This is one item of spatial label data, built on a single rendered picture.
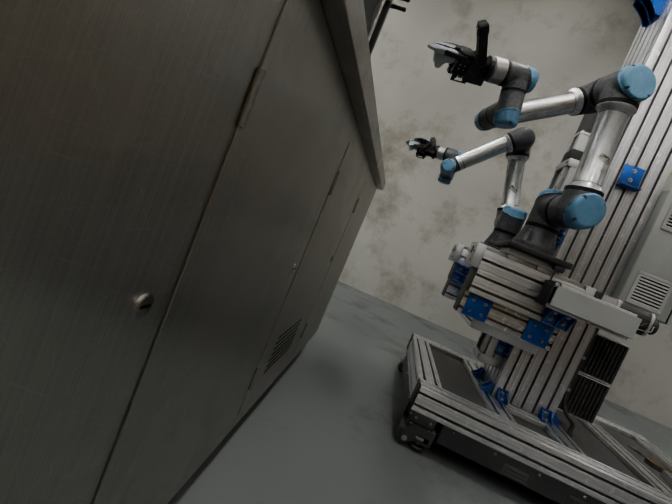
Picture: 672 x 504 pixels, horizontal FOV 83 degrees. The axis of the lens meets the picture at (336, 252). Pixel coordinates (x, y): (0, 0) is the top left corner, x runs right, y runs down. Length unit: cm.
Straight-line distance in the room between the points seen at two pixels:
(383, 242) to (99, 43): 422
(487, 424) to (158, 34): 144
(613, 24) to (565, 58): 55
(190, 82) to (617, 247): 171
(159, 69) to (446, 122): 441
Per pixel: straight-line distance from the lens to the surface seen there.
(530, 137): 218
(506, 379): 179
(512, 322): 158
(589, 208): 145
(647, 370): 521
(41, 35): 22
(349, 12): 50
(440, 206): 443
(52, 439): 37
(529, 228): 156
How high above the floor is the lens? 65
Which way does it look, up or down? 4 degrees down
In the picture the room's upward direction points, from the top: 23 degrees clockwise
